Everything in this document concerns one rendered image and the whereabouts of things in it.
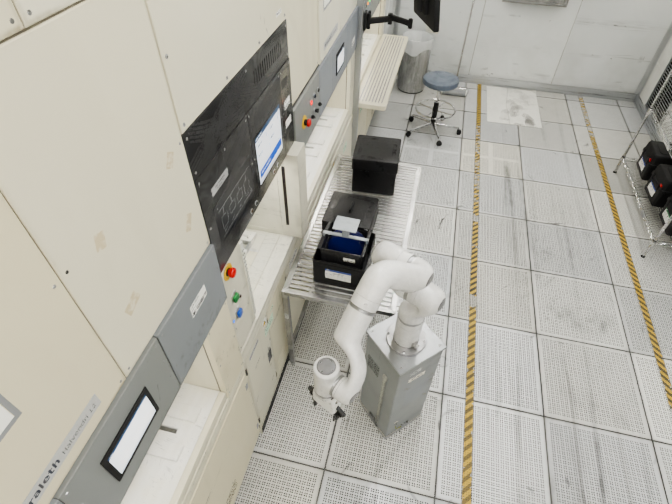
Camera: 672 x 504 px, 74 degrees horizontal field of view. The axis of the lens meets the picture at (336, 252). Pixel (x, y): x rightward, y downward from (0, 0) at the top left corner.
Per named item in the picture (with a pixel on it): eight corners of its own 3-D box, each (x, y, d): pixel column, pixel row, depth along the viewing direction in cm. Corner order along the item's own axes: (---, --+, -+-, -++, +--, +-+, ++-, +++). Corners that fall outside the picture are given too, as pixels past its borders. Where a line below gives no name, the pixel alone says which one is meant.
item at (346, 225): (317, 276, 238) (316, 233, 215) (328, 249, 252) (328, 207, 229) (362, 285, 234) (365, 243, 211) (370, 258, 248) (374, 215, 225)
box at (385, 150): (394, 196, 287) (398, 163, 269) (350, 191, 290) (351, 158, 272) (397, 170, 307) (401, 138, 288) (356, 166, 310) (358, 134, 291)
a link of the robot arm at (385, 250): (421, 311, 189) (389, 292, 196) (436, 287, 190) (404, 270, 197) (401, 281, 144) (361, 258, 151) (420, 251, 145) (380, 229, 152)
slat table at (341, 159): (381, 385, 277) (395, 313, 223) (290, 365, 287) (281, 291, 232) (407, 243, 365) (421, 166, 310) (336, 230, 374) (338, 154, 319)
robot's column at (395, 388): (422, 415, 265) (447, 346, 210) (384, 440, 254) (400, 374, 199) (394, 378, 281) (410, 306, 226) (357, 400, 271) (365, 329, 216)
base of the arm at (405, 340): (434, 344, 211) (441, 321, 197) (402, 362, 204) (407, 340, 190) (409, 316, 222) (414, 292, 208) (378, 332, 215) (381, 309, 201)
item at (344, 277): (312, 281, 237) (311, 259, 224) (326, 245, 255) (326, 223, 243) (363, 292, 232) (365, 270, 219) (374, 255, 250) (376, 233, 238)
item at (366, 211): (369, 242, 257) (370, 226, 248) (320, 233, 262) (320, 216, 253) (378, 210, 277) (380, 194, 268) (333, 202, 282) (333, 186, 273)
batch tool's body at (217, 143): (271, 436, 255) (200, 139, 114) (122, 398, 269) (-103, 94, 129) (312, 314, 314) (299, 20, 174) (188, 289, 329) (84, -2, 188)
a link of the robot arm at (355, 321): (398, 324, 140) (355, 404, 144) (357, 298, 146) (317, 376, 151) (388, 326, 132) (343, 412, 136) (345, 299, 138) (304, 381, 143)
